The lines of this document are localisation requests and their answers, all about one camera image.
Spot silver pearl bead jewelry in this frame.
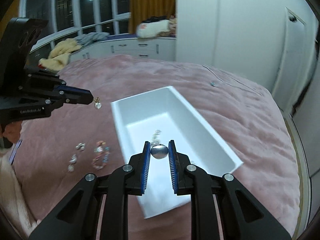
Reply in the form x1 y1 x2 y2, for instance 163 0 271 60
150 129 169 159

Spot grey folded clothes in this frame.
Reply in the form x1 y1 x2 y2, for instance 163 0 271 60
74 32 110 46

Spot pearl cluster earrings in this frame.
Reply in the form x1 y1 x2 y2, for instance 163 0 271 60
76 143 86 151

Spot pearl drop earring gold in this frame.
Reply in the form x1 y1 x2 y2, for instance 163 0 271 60
93 97 102 109

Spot white door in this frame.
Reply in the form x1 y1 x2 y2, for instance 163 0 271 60
271 8 318 113

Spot white rectangular box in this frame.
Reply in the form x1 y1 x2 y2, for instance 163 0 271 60
111 86 243 219

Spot white fluffy sleeve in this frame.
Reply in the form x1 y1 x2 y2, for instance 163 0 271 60
1 152 37 239

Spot silver spiky star brooch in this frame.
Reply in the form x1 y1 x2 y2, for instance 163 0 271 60
67 164 74 172

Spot white charging cable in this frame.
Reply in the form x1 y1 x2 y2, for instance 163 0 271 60
202 64 263 97

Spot yellow blanket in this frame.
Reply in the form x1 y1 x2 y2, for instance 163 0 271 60
39 38 81 72

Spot white wardrobe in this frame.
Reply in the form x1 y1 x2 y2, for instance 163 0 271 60
175 0 318 111

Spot colorful bead bracelet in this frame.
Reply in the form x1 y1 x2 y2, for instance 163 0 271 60
91 140 111 170

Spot pink plush bed blanket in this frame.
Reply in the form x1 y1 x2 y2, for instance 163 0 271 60
14 55 300 235

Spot white plush pillow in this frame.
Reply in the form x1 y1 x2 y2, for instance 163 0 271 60
136 20 170 38

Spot person's left hand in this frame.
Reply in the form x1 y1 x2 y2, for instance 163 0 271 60
1 121 22 150

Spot white window seat cabinet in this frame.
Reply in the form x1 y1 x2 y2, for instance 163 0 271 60
27 35 177 67

